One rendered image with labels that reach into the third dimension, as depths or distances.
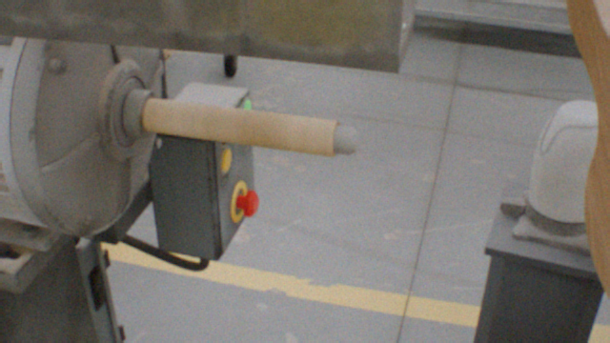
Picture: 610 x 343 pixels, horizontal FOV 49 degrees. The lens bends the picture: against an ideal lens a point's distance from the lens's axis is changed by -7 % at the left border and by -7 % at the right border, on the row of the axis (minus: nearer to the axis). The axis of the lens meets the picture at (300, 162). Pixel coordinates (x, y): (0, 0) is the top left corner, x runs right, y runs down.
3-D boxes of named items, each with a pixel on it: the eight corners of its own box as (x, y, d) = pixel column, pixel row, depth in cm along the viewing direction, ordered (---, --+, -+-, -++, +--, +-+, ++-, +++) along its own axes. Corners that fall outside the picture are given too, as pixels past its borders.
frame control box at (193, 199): (65, 284, 104) (32, 134, 91) (127, 209, 122) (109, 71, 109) (213, 318, 99) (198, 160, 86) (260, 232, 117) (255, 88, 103)
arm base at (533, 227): (506, 190, 157) (510, 169, 155) (601, 211, 150) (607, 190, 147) (492, 234, 143) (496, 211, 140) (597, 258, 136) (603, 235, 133)
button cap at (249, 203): (227, 219, 104) (226, 195, 102) (236, 204, 107) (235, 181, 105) (252, 223, 103) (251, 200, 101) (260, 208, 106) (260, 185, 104)
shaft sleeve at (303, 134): (148, 93, 66) (160, 104, 69) (139, 125, 65) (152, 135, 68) (336, 116, 62) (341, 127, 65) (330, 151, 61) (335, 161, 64)
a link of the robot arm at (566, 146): (514, 185, 149) (530, 91, 138) (587, 177, 151) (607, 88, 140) (545, 228, 135) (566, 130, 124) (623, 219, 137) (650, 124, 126)
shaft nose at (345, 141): (335, 122, 62) (339, 130, 65) (331, 148, 62) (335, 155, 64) (358, 125, 62) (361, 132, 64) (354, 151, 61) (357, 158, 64)
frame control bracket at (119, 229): (92, 241, 91) (88, 216, 89) (152, 169, 107) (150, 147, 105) (118, 246, 90) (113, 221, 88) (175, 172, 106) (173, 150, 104)
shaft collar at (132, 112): (129, 82, 66) (147, 97, 70) (116, 128, 65) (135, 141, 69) (147, 84, 66) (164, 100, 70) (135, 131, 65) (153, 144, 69)
